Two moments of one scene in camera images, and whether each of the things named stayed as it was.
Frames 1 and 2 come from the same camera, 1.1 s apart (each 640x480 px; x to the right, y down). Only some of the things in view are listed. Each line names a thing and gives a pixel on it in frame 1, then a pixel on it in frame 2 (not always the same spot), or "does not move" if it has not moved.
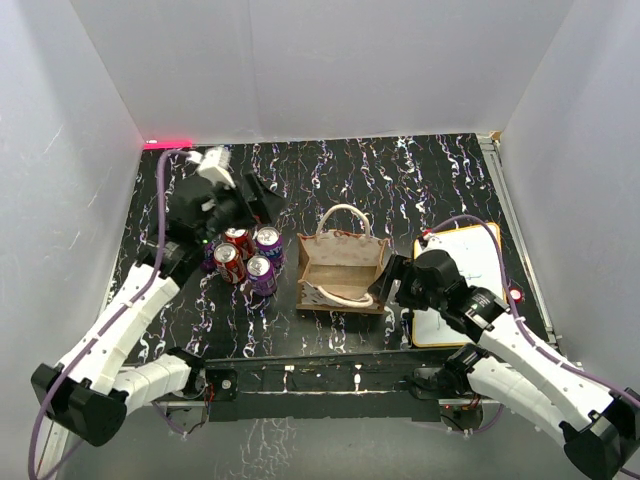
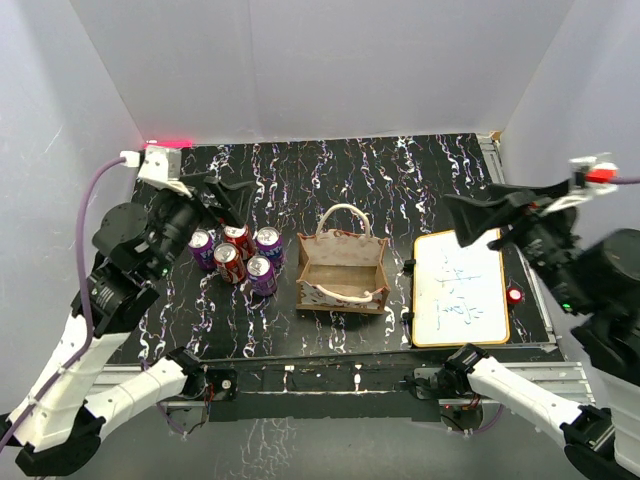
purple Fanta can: x=261 y=275 does not move
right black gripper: x=381 y=288 to x=521 y=206
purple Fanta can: x=269 y=243 does not move
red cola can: x=230 y=262 does not move
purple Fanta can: x=208 y=263 does not move
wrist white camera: x=213 y=164 to x=160 y=167
